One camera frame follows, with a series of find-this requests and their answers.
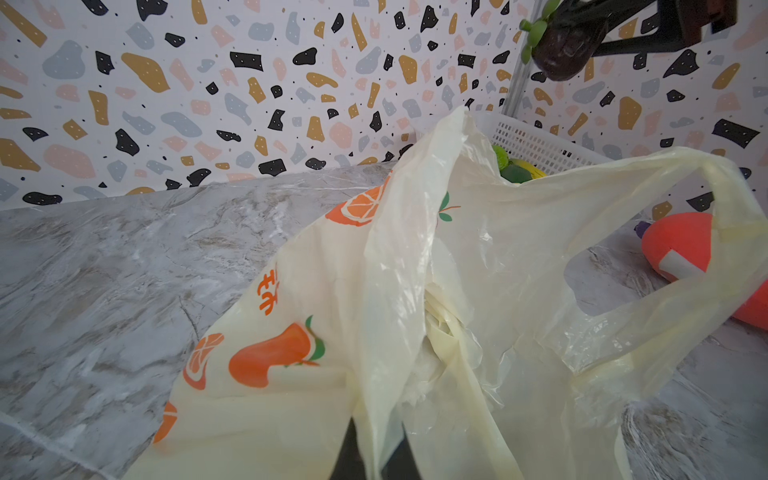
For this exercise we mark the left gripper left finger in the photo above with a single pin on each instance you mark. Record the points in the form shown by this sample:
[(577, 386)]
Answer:
[(349, 464)]

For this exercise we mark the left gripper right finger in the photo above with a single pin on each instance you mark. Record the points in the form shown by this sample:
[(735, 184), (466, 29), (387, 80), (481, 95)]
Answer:
[(401, 465)]

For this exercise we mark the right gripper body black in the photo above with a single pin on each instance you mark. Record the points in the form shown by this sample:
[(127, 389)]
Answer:
[(682, 21)]

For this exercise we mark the yellow translucent plastic bag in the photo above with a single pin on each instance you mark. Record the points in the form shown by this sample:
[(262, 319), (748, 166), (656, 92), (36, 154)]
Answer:
[(433, 311)]

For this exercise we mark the dark green avocado toy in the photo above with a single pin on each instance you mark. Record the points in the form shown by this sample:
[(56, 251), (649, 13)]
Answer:
[(516, 174)]

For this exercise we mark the bright green fruit toy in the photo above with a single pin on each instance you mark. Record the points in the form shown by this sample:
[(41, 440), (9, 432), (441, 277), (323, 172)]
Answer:
[(502, 157)]

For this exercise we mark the white plastic mesh basket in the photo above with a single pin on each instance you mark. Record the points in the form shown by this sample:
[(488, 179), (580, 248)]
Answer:
[(547, 152)]

